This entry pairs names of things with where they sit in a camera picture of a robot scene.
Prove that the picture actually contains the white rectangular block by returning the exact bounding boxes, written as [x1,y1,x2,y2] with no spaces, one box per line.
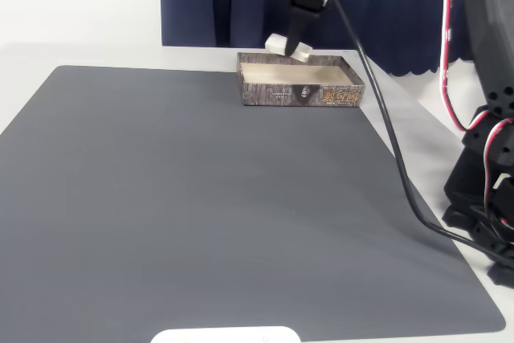
[264,33,313,63]

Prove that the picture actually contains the bark print cardboard box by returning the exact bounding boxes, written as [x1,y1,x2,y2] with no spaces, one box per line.
[236,51,367,108]

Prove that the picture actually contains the navy blue curtain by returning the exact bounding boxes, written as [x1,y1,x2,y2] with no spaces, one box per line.
[158,0,514,78]

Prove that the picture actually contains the grey textured desk mat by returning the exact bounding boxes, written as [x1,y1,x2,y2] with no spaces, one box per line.
[0,64,507,343]

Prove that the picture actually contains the white rounded device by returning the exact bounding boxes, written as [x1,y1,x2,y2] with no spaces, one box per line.
[150,325,302,343]

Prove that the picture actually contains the black camera cable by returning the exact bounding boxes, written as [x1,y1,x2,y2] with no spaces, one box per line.
[299,0,514,267]

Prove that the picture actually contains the red white servo wire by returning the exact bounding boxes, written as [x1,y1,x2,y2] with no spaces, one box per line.
[481,117,514,247]
[439,0,489,132]

